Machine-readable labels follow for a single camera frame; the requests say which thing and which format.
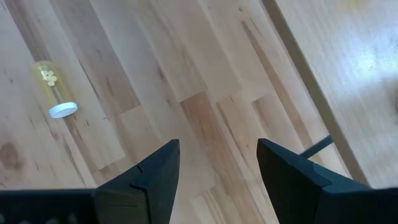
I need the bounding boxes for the pale yellow pill vial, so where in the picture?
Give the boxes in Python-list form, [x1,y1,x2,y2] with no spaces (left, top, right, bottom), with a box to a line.
[30,60,79,119]

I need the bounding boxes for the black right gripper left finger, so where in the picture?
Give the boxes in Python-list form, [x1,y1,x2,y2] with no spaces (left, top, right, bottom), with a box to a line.
[92,139,182,224]

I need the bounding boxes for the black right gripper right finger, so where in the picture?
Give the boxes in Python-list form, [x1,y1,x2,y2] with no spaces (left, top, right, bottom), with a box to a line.
[256,138,371,224]

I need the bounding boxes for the wooden shelf black metal legs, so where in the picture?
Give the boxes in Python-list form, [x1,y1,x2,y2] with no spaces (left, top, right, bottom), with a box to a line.
[260,0,398,190]

